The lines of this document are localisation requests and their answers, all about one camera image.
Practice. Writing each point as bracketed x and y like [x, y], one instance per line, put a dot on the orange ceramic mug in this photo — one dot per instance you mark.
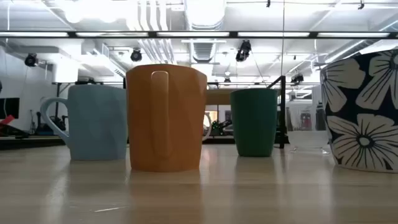
[180, 124]

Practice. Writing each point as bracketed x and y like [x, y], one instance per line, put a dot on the shelf with red bins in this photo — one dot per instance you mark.
[305, 121]

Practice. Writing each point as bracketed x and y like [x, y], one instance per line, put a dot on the red bar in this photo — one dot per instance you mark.
[7, 119]

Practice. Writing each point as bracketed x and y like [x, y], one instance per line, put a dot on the dark wall monitor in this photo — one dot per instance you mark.
[9, 108]

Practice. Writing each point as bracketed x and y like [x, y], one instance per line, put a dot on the light blue ceramic mug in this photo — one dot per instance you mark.
[96, 124]

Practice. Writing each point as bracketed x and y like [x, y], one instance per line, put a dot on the black mounted camera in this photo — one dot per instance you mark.
[136, 55]
[297, 78]
[243, 49]
[31, 59]

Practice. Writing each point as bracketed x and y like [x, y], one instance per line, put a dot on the black frame bar with lights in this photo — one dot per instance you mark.
[192, 34]

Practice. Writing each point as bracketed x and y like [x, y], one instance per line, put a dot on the clear glass mug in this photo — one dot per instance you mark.
[308, 141]

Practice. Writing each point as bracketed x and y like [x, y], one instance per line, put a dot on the black background robot arm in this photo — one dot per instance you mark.
[222, 126]

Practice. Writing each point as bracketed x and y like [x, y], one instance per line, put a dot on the navy white floral mug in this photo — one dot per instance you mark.
[363, 105]

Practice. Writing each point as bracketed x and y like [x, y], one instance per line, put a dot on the silver ventilation duct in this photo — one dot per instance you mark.
[203, 53]

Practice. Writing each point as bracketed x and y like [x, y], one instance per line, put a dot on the wooden shelf black metal frame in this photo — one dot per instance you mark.
[219, 97]

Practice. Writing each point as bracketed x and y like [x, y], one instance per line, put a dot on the thin vertical pole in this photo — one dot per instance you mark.
[283, 46]

